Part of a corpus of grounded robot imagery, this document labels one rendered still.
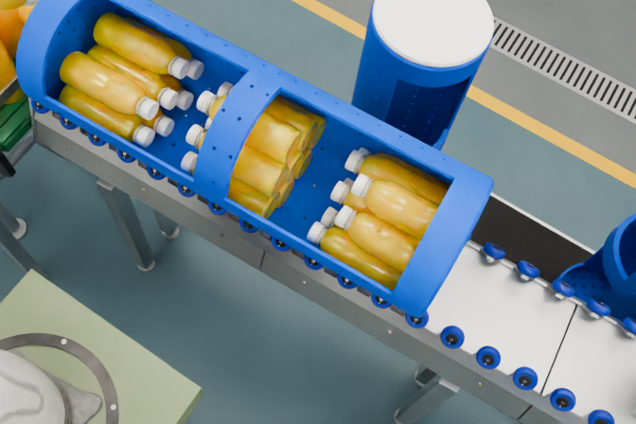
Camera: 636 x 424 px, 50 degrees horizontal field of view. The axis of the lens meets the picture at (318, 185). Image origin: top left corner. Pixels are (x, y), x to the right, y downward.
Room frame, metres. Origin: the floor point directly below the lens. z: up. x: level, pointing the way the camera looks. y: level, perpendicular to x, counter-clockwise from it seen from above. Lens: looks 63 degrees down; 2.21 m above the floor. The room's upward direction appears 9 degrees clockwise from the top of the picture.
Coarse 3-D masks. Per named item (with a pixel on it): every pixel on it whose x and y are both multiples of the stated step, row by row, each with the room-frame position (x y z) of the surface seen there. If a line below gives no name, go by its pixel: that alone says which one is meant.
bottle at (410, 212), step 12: (372, 180) 0.57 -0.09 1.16; (384, 180) 0.56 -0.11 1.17; (372, 192) 0.54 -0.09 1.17; (384, 192) 0.54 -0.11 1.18; (396, 192) 0.54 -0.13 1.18; (408, 192) 0.54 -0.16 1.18; (372, 204) 0.52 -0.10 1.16; (384, 204) 0.52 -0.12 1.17; (396, 204) 0.52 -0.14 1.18; (408, 204) 0.52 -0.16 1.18; (420, 204) 0.52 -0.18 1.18; (432, 204) 0.53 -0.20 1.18; (384, 216) 0.50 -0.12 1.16; (396, 216) 0.50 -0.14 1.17; (408, 216) 0.50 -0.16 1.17; (420, 216) 0.50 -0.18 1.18; (432, 216) 0.50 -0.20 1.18; (408, 228) 0.49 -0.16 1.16; (420, 228) 0.49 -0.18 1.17
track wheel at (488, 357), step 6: (480, 348) 0.35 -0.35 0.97; (486, 348) 0.35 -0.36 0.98; (492, 348) 0.35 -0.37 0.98; (480, 354) 0.34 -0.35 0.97; (486, 354) 0.34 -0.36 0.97; (492, 354) 0.34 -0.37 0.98; (498, 354) 0.34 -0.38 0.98; (480, 360) 0.33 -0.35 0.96; (486, 360) 0.33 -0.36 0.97; (492, 360) 0.33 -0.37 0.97; (498, 360) 0.33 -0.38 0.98; (486, 366) 0.32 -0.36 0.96; (492, 366) 0.32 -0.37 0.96
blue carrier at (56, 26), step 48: (48, 0) 0.79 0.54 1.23; (96, 0) 0.89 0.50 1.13; (144, 0) 0.85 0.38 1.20; (48, 48) 0.71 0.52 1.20; (192, 48) 0.86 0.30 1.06; (240, 48) 0.78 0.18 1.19; (48, 96) 0.72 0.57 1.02; (240, 96) 0.65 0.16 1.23; (288, 96) 0.77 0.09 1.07; (240, 144) 0.57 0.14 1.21; (336, 144) 0.71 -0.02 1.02; (384, 144) 0.61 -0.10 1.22; (480, 192) 0.54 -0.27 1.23; (288, 240) 0.46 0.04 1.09; (432, 240) 0.44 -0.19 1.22; (384, 288) 0.39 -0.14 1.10; (432, 288) 0.38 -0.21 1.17
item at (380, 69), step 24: (384, 48) 0.98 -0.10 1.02; (360, 72) 1.04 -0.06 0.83; (384, 72) 0.96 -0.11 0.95; (408, 72) 0.94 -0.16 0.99; (432, 72) 0.93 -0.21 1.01; (456, 72) 0.95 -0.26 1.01; (360, 96) 1.01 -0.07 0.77; (384, 96) 0.95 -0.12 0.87; (408, 96) 1.21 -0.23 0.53; (432, 96) 1.18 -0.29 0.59; (456, 96) 1.10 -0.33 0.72; (384, 120) 0.95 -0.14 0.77; (408, 120) 1.20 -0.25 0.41; (432, 120) 1.15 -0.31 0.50; (432, 144) 1.11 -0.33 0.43
